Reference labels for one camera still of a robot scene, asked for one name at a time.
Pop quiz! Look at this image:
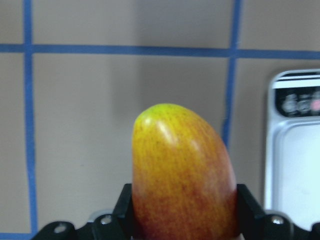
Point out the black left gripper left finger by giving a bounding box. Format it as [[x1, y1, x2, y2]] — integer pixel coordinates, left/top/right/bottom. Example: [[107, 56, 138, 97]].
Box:
[[92, 183, 134, 240]]

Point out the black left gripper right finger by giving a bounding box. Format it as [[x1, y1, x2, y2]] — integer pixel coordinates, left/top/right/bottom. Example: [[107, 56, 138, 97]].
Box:
[[237, 184, 294, 240]]

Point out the red yellow mango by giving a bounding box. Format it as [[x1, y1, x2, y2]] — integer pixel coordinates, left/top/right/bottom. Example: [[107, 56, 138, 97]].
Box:
[[132, 103, 240, 240]]

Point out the brown paper table cover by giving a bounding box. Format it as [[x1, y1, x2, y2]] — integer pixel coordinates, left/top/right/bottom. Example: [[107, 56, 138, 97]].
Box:
[[0, 0, 320, 240]]

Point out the silver digital kitchen scale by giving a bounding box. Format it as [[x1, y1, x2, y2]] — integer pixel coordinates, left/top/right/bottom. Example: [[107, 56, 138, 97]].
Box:
[[263, 69, 320, 231]]

